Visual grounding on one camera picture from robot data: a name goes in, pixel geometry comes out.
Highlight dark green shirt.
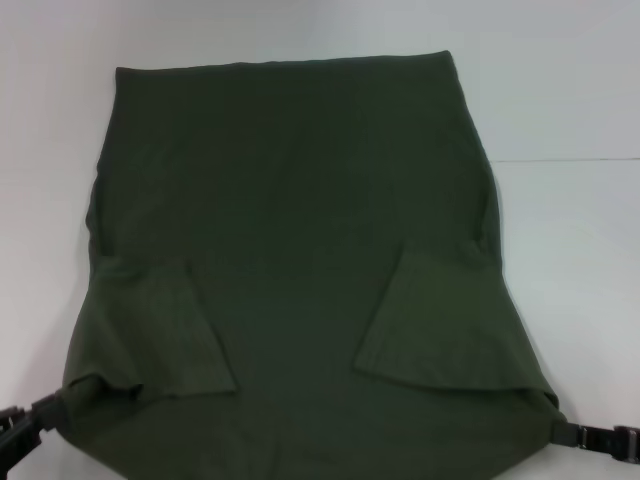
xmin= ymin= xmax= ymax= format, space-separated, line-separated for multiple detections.
xmin=57 ymin=48 xmax=561 ymax=480

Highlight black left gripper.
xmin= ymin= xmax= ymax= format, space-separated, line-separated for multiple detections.
xmin=0 ymin=392 xmax=67 ymax=448

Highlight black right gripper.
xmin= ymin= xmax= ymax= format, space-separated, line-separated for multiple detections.
xmin=552 ymin=421 xmax=640 ymax=462

